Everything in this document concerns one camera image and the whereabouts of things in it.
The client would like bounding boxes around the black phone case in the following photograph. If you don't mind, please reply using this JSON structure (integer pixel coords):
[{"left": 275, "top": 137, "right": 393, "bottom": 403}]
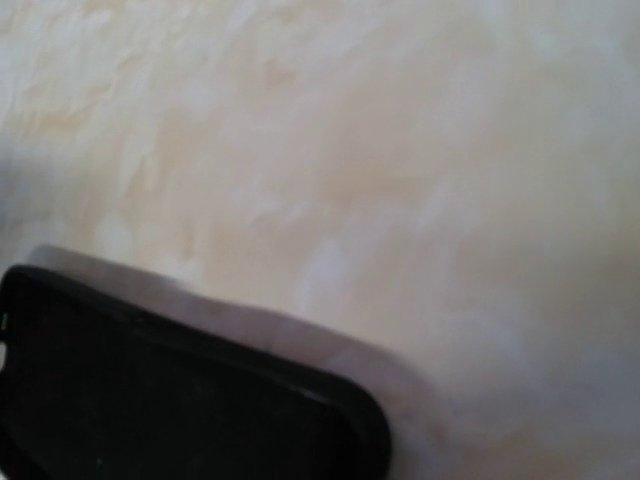
[{"left": 1, "top": 265, "right": 392, "bottom": 479}]

